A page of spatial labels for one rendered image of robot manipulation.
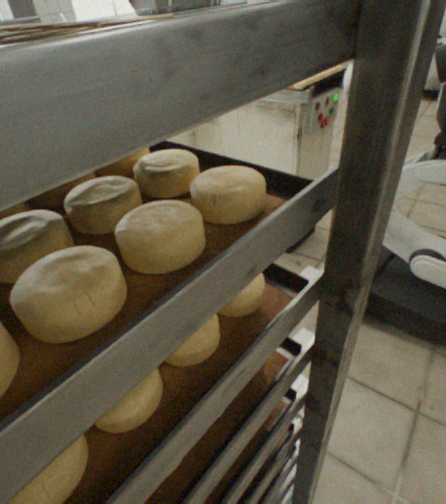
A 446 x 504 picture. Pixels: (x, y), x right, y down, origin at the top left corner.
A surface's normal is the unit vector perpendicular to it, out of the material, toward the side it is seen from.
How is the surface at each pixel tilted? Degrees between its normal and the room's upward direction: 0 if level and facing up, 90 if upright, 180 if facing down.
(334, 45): 90
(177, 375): 0
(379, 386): 0
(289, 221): 90
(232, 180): 0
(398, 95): 90
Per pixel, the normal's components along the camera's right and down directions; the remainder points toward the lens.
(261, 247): 0.73, 0.36
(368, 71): -0.68, 0.50
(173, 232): -0.10, -0.79
